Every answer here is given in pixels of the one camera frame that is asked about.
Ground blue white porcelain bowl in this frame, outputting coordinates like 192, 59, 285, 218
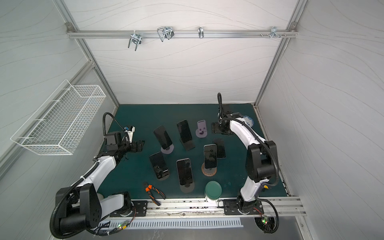
243, 116, 254, 127

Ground brown round phone stand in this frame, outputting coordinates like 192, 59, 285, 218
201, 163, 217, 177

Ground orange black pliers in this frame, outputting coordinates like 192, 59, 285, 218
143, 182, 166, 206

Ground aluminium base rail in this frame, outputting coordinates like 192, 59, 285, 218
132, 197, 307, 219

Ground black smartphone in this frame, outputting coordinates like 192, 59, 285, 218
204, 144, 217, 169
149, 152, 169, 175
177, 120, 193, 143
176, 159, 194, 186
154, 125, 173, 149

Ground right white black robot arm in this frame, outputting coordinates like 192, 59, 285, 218
212, 93, 280, 214

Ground blue edged smartphone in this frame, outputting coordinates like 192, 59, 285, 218
213, 139, 227, 159

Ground lilac phone stand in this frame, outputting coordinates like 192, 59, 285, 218
196, 120, 208, 139

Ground metal clamp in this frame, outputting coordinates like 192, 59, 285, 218
260, 27, 286, 39
128, 31, 142, 51
198, 27, 204, 39
157, 26, 175, 42

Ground green table mat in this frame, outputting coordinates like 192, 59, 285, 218
97, 103, 288, 200

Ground left metal clamp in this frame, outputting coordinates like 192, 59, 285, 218
128, 31, 142, 51

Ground green lid jar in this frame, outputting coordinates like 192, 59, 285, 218
205, 181, 222, 203

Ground right metal clamp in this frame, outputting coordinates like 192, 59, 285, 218
260, 27, 286, 39

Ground white slotted cable duct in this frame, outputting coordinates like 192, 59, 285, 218
98, 218, 244, 231

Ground aluminium cross rail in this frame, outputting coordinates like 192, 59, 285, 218
67, 29, 299, 39

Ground dark round phone stand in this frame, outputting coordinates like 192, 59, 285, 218
180, 182, 195, 194

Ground dark stand front left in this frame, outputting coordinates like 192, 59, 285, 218
156, 171, 170, 181

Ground black square phone stand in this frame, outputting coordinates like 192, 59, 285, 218
180, 138, 196, 151

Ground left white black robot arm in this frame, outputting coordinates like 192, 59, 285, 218
50, 126, 140, 239

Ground white wire basket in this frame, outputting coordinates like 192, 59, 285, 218
10, 80, 106, 156

